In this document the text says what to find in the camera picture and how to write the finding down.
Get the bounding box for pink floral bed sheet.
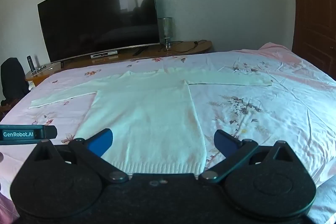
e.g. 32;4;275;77
0;42;336;224

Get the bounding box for glass table lamp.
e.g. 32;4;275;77
157;17;174;51

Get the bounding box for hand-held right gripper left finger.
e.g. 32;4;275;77
26;128;130;184

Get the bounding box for dark remote control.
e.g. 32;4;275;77
26;55;35;74

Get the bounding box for wooden television cabinet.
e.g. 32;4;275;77
25;40;213;87

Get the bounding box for brown wooden door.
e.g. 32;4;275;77
291;0;336;81

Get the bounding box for silver set-top box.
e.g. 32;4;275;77
91;50;119;59

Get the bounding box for brown wooden furniture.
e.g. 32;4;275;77
0;99;19;122

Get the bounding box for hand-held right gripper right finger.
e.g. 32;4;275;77
198;130;302;184

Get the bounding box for black flat screen television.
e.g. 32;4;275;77
37;0;161;67

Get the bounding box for white knit sweater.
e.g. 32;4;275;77
28;68;273;175

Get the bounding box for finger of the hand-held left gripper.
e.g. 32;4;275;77
41;125;58;140

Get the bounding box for black chair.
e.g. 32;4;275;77
0;57;31;107

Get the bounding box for black cable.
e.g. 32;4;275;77
168;40;208;53

